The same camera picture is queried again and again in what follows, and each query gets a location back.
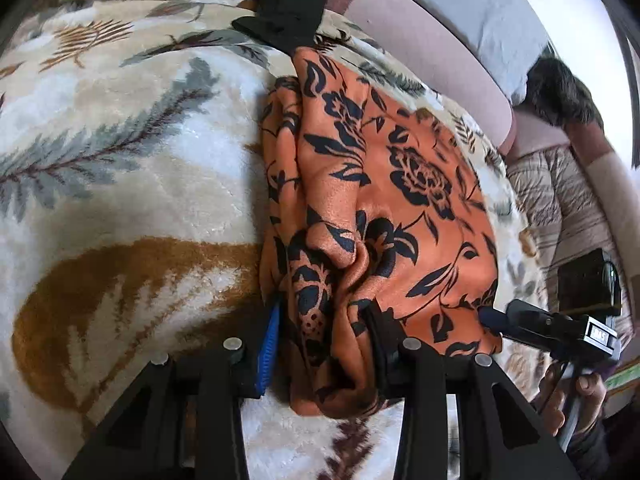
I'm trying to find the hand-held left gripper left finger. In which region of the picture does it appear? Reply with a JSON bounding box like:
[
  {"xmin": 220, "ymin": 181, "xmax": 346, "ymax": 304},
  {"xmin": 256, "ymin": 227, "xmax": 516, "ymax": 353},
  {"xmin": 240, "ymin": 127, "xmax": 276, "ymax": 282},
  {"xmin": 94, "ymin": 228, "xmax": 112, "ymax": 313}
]
[{"xmin": 62, "ymin": 302, "xmax": 281, "ymax": 480}]

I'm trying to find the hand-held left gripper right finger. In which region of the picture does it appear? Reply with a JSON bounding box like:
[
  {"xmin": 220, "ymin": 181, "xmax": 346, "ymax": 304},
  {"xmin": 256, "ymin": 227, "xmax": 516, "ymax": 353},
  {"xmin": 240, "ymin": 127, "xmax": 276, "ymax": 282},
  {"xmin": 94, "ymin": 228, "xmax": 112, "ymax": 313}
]
[{"xmin": 362, "ymin": 300, "xmax": 581, "ymax": 480}]

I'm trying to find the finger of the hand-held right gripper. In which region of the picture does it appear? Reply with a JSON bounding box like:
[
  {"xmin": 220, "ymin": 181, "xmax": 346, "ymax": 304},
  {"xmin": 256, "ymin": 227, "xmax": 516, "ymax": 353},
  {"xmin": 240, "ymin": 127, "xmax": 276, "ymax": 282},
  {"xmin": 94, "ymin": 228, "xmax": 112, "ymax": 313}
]
[
  {"xmin": 477, "ymin": 307, "xmax": 553, "ymax": 352},
  {"xmin": 506, "ymin": 299, "xmax": 557, "ymax": 333}
]

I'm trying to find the orange black floral garment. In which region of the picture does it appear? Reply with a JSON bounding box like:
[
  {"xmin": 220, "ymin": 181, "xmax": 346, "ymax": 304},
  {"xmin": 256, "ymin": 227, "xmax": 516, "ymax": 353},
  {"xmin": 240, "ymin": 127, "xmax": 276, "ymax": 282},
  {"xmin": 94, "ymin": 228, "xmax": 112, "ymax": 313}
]
[{"xmin": 257, "ymin": 46, "xmax": 503, "ymax": 418}]

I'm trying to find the person's right forearm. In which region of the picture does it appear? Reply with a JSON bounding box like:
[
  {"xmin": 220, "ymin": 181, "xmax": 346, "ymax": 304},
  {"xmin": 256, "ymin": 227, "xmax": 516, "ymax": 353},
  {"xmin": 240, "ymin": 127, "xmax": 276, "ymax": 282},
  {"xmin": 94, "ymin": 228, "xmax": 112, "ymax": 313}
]
[{"xmin": 565, "ymin": 417, "xmax": 618, "ymax": 480}]

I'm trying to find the person's right hand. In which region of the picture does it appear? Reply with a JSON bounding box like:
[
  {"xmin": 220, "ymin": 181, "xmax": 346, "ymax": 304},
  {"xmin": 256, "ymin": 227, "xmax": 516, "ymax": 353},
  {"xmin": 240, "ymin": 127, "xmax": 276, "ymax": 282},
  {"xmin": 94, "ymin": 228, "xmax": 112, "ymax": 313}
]
[{"xmin": 536, "ymin": 360, "xmax": 608, "ymax": 437}]

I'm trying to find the brown striped quilt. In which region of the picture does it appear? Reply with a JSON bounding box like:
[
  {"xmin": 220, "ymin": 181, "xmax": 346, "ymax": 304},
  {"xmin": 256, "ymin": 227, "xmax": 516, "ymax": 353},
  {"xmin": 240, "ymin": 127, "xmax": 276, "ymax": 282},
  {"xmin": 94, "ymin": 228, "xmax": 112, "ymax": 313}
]
[{"xmin": 504, "ymin": 144, "xmax": 623, "ymax": 313}]

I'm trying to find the dark furry cloth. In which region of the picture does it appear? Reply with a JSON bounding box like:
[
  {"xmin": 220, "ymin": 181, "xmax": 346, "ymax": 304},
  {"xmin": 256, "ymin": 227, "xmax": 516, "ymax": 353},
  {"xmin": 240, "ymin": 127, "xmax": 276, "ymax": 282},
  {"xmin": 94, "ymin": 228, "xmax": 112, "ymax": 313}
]
[{"xmin": 524, "ymin": 56, "xmax": 607, "ymax": 130}]

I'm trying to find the leaf printed fleece blanket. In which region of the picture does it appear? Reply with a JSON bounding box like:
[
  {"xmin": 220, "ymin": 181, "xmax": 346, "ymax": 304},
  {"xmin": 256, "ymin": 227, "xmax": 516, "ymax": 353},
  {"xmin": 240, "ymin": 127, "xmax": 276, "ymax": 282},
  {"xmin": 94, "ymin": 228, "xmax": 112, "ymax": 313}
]
[{"xmin": 0, "ymin": 0, "xmax": 551, "ymax": 480}]

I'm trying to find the mauve mattress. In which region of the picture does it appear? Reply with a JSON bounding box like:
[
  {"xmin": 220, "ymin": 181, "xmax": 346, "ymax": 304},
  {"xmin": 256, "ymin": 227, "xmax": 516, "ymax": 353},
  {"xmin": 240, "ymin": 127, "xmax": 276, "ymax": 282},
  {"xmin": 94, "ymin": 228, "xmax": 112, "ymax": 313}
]
[{"xmin": 325, "ymin": 0, "xmax": 633, "ymax": 261}]

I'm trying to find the grey pillow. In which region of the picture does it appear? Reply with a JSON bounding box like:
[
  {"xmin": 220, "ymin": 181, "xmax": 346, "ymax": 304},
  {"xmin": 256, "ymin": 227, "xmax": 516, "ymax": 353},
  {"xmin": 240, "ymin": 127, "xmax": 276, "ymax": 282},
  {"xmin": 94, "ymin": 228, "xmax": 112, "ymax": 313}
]
[{"xmin": 357, "ymin": 0, "xmax": 551, "ymax": 107}]

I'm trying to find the black cloth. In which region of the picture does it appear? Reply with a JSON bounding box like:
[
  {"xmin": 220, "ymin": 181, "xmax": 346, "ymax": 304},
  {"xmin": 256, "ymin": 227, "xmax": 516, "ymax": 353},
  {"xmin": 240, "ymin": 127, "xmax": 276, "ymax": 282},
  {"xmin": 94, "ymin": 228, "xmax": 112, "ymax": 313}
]
[{"xmin": 231, "ymin": 0, "xmax": 330, "ymax": 53}]

